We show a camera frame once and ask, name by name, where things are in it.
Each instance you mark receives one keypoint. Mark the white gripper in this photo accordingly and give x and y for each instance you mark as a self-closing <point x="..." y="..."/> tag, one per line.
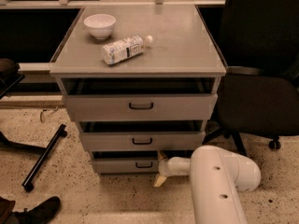
<point x="164" y="168"/>

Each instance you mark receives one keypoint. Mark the grey drawer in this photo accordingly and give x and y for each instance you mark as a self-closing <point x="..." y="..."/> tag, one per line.
<point x="125" y="166"/>
<point x="141" y="141"/>
<point x="139" y="107"/>

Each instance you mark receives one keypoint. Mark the black stand leg with casters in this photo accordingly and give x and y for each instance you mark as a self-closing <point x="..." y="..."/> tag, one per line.
<point x="42" y="152"/>

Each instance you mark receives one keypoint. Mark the black office chair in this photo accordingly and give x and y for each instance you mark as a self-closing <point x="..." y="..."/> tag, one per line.
<point x="259" y="41"/>

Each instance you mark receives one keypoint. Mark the white plastic bottle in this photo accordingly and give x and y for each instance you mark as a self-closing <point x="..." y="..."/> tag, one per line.
<point x="125" y="48"/>

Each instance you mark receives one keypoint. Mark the white ceramic bowl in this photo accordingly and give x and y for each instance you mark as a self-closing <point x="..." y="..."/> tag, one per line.
<point x="100" y="26"/>

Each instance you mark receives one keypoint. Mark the dark object on left table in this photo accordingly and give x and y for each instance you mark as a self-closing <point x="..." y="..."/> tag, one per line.
<point x="9" y="76"/>

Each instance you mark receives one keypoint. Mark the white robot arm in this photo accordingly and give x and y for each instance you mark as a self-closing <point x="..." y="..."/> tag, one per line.
<point x="217" y="176"/>

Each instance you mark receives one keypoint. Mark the grey drawer cabinet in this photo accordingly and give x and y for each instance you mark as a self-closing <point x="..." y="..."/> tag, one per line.
<point x="181" y="60"/>

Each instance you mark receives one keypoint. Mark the black shoe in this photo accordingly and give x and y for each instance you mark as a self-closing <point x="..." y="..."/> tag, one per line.
<point x="42" y="214"/>

